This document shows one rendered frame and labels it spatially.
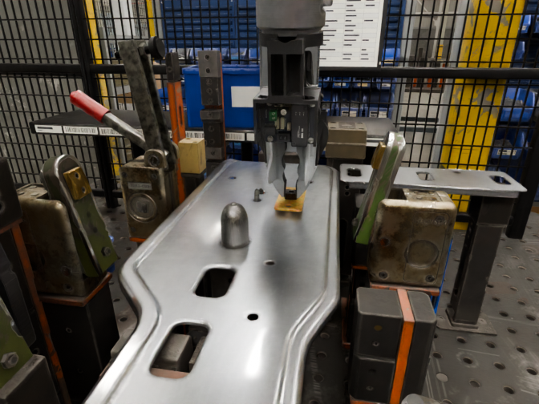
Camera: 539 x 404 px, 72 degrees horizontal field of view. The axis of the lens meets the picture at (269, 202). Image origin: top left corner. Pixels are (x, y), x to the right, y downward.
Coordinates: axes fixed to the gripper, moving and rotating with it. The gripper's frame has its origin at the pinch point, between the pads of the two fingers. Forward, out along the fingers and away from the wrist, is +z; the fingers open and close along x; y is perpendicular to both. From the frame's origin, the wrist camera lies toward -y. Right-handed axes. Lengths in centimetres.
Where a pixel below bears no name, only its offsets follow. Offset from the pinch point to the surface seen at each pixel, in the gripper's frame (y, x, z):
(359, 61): -56, 11, -8
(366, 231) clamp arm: 7.4, 10.1, 1.9
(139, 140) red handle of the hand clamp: 0.0, -21.8, -5.7
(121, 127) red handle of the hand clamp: -0.2, -24.3, -7.5
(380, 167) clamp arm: 6.5, 10.9, -6.2
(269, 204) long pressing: 1.2, -2.9, 2.5
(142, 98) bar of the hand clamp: 0.4, -20.0, -11.8
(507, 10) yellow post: -61, 44, -20
